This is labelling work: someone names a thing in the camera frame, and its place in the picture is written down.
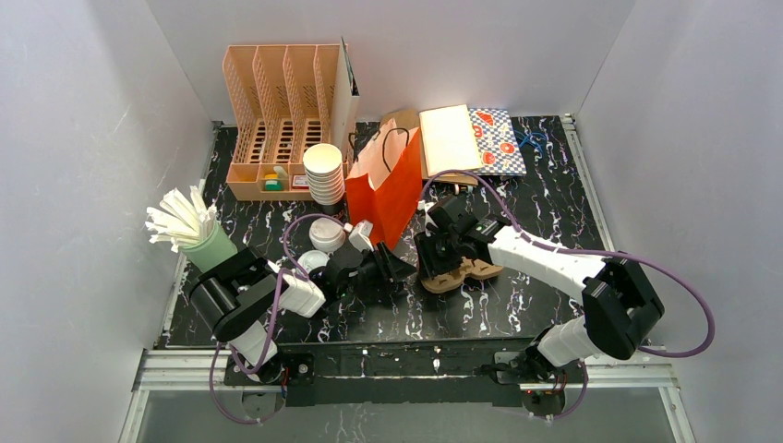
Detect red white staple box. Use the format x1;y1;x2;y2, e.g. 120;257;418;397
291;174;309;189

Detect stack of white paper cups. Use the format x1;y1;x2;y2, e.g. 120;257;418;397
302;143;345;215

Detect green paper cup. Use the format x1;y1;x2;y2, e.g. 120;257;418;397
179;221;238;272

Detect brown pulp cup carrier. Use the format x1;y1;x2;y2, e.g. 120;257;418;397
419;257;503;294

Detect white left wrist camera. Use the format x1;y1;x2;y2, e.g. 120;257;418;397
348;220;373;252

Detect blue rubber bands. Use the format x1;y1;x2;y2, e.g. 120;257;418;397
513;129;548;156

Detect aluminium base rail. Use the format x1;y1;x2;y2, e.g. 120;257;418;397
133;347;680;390

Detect pink desk organizer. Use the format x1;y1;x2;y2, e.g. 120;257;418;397
223;42;360;201

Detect white lid stack upper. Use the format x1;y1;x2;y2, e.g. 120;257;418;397
308;218;346;253

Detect translucent white bottle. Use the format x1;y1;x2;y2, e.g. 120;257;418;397
273;165;289;180

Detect cream paper bag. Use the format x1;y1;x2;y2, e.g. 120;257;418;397
419;104;483;176

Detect green stamp box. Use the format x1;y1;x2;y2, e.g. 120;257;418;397
263;178;284;192

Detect white wrapped straws bundle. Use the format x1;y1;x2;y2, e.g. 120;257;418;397
144;186;219;252

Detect blue checkered paper bag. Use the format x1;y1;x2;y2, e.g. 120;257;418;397
468;108;526;176

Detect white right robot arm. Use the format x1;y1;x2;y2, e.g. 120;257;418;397
415;196;665;377

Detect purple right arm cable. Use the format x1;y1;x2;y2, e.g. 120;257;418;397
418;169;717;423

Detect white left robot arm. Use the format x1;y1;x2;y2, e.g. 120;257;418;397
187;243;416;376

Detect orange paper bag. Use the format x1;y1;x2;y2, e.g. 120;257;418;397
345;118;423;249

